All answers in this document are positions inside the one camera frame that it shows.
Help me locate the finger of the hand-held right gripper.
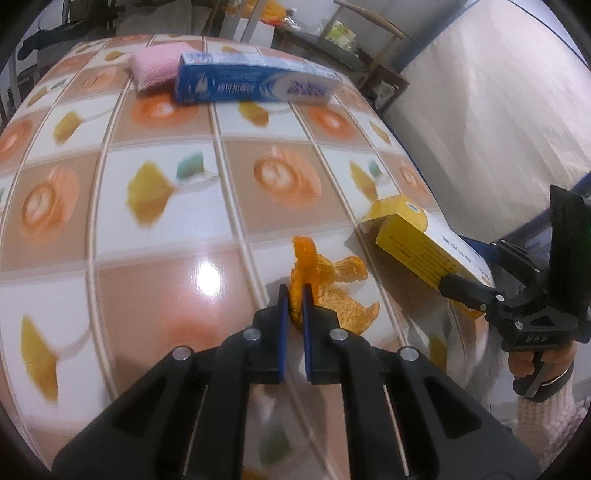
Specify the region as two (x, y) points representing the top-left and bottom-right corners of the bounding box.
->
(436, 274), (499, 317)
(459, 234), (543, 278)

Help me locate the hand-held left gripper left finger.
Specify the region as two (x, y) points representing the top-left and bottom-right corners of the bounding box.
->
(52, 284), (291, 480)

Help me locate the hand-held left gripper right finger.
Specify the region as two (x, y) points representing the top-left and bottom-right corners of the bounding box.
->
(302, 282), (541, 480)

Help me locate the large orange peel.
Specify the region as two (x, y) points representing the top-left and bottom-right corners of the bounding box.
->
(287, 235), (382, 335)

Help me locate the yellow white cardboard box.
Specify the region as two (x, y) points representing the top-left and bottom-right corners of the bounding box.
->
(360, 194), (497, 320)

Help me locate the blue toothpaste box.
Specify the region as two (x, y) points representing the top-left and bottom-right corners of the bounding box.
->
(173, 51), (343, 108)

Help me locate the person's right forearm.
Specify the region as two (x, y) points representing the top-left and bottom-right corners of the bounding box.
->
(513, 364), (585, 467)

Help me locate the person's right hand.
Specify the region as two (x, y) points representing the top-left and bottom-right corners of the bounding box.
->
(508, 339), (577, 398)

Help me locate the patterned plastic tablecloth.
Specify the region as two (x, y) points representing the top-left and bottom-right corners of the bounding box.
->
(0, 32), (497, 480)

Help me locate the white mattress with blue edge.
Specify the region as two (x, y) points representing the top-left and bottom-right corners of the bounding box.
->
(381, 0), (591, 241)

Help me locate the dark wooden stool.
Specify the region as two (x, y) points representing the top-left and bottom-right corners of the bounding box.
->
(358, 58), (411, 114)

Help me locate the white green carton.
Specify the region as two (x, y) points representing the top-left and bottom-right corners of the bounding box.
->
(323, 21), (357, 48)

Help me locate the light wooden chair black seat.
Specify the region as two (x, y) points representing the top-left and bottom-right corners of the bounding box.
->
(272, 0), (411, 93)

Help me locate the grey metal side table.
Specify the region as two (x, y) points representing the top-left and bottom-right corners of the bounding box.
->
(198, 0), (264, 44)

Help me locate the yellow orange plastic bag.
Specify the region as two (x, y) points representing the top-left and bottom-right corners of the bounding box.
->
(238, 0), (288, 25)

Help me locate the black clothing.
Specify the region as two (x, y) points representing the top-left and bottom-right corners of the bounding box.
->
(21, 18), (98, 54)

